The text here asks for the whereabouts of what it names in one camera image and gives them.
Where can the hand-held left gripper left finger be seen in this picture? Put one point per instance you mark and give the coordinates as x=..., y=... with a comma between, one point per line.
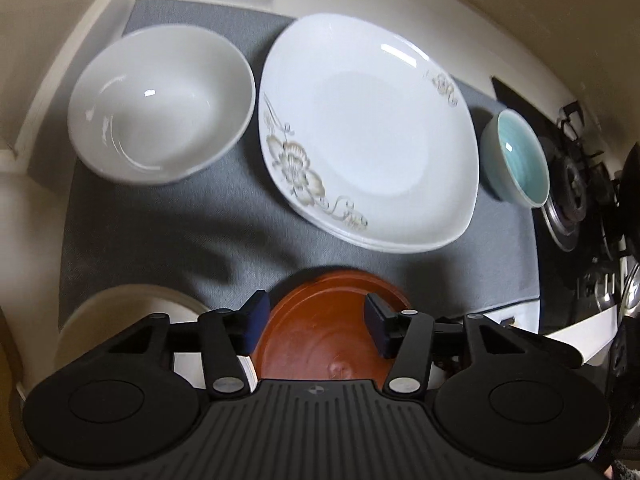
x=258, y=321

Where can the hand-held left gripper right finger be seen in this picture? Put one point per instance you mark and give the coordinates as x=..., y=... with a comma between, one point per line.
x=376, y=327

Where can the brown round plate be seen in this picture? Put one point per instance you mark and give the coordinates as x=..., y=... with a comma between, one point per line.
x=315, y=332

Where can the person's right forearm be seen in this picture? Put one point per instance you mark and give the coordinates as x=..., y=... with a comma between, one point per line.
x=626, y=472

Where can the grey table mat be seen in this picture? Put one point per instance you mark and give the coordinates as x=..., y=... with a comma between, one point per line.
x=200, y=230

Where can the white floral plate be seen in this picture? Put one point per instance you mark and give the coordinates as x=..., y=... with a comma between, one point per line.
x=370, y=130

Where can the black gas stove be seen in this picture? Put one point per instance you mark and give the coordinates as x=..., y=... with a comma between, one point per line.
x=570, y=195

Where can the small teal bowl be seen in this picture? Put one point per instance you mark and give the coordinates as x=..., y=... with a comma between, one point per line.
x=520, y=157

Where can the large white bowl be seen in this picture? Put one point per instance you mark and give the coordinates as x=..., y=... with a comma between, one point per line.
x=160, y=105

